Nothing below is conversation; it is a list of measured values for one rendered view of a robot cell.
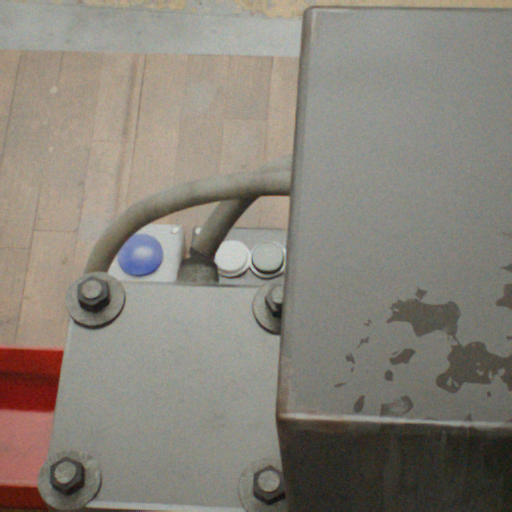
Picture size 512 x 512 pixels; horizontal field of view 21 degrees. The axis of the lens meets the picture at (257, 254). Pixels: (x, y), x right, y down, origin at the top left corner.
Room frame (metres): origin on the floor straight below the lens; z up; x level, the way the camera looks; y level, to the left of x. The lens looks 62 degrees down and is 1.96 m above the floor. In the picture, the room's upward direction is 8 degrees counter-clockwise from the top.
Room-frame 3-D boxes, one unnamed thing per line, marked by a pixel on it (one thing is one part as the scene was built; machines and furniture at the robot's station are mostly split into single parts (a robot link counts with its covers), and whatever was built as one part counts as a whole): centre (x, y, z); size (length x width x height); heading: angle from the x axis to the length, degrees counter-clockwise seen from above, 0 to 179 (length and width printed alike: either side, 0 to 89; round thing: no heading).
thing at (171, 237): (0.57, 0.10, 0.90); 0.07 x 0.07 x 0.06; 79
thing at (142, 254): (0.57, 0.10, 0.93); 0.04 x 0.04 x 0.02
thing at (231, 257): (0.56, 0.02, 0.93); 0.03 x 0.03 x 0.02
